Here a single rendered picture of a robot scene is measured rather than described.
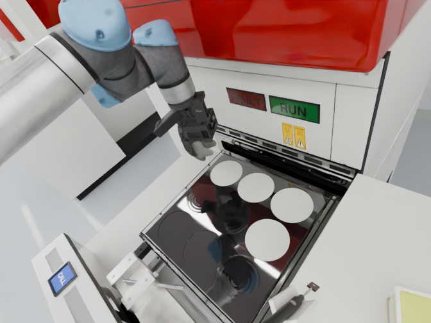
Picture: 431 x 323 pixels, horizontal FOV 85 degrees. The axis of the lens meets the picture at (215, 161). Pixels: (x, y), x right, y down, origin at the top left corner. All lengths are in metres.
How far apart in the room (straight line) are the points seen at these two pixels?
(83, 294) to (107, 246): 0.25
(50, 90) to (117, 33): 0.10
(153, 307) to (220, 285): 0.16
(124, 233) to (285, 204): 0.52
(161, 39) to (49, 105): 0.23
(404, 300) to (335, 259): 0.12
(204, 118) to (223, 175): 0.22
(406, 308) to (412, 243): 0.15
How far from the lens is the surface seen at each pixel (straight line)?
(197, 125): 0.56
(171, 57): 0.50
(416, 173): 1.95
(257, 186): 0.66
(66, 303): 0.67
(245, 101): 0.62
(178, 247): 0.63
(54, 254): 0.78
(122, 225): 0.88
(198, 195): 0.69
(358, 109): 0.49
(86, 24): 0.35
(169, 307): 0.61
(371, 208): 0.55
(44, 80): 0.35
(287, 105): 0.55
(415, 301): 0.42
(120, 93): 0.48
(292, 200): 0.62
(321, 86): 0.49
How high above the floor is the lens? 1.42
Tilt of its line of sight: 43 degrees down
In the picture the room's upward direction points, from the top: 22 degrees counter-clockwise
